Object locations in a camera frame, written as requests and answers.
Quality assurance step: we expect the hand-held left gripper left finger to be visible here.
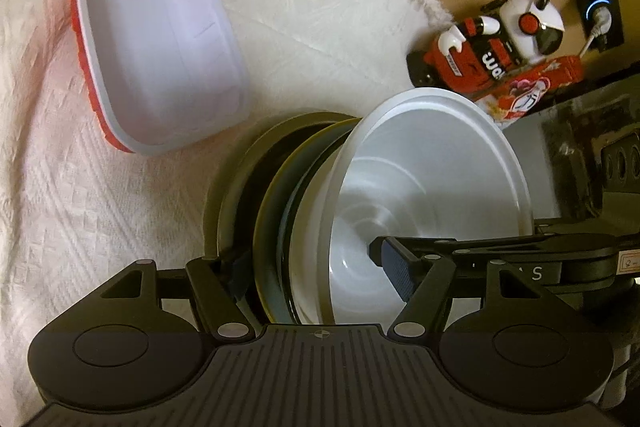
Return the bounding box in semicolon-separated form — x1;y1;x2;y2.
99;251;256;343

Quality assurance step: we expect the white rectangular plastic tray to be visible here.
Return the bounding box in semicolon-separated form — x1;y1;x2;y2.
67;0;252;156

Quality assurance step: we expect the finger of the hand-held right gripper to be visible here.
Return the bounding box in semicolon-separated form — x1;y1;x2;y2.
367;235;552;267
531;218;607;236

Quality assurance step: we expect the white plug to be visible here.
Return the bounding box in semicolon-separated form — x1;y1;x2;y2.
580;7;612;55

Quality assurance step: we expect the white fringed cloth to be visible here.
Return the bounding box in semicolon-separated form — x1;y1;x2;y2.
0;0;456;408

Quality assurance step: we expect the yellow rimmed plate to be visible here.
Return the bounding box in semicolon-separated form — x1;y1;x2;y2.
252;119;362;324

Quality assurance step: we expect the white bowl with dark rim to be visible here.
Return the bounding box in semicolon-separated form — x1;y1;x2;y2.
279;139;346;325

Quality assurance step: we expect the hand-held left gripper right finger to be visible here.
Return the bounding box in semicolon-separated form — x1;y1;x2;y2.
380;237;545;340

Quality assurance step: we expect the red and white toy robot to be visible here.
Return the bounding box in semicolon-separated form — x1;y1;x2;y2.
406;0;566;100

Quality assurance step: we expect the olive green plate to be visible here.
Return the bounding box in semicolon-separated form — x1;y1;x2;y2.
202;111;362;268

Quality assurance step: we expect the large white bowl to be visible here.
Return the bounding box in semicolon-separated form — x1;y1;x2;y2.
327;88;535;325

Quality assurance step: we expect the red printed snack box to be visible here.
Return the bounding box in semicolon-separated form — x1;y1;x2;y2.
475;54;586;130

